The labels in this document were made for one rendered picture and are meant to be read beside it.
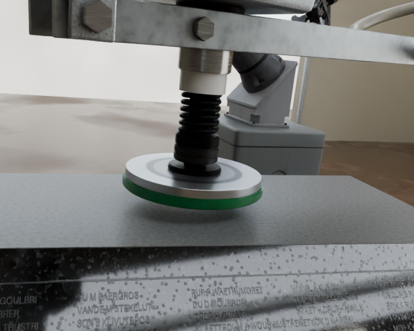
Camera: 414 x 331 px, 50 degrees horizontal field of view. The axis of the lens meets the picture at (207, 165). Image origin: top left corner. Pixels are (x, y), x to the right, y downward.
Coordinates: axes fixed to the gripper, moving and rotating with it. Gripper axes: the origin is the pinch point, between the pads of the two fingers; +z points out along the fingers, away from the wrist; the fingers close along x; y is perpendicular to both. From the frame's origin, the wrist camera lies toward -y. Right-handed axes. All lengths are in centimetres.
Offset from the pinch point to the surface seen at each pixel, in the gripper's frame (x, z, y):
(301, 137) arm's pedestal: 13.3, 32.6, -17.6
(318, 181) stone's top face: 58, 69, 38
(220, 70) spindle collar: 56, 74, 78
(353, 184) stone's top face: 63, 65, 34
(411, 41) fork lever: 67, 42, 53
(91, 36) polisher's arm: 56, 85, 96
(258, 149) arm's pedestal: 6.4, 47.4, -8.0
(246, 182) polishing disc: 63, 84, 66
